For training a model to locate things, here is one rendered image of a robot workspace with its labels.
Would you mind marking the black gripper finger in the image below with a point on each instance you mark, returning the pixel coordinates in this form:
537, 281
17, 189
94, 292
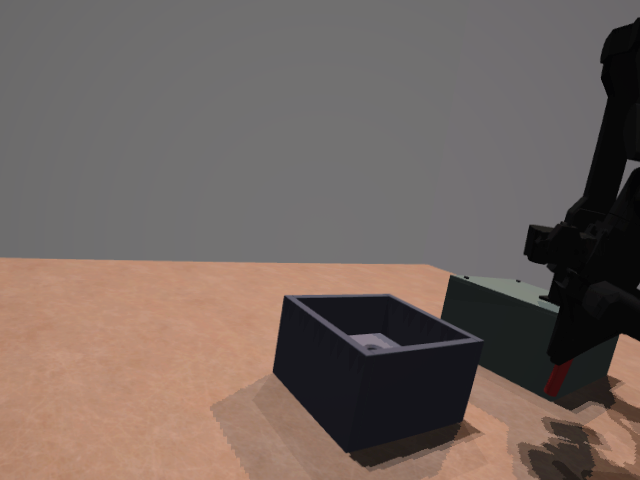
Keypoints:
563, 315
581, 333

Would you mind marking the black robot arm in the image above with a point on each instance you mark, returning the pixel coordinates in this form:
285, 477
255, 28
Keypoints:
574, 241

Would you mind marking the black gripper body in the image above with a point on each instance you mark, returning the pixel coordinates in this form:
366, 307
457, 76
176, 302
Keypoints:
612, 297

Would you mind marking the dark red cylindrical peg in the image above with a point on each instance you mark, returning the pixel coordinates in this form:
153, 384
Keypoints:
556, 378

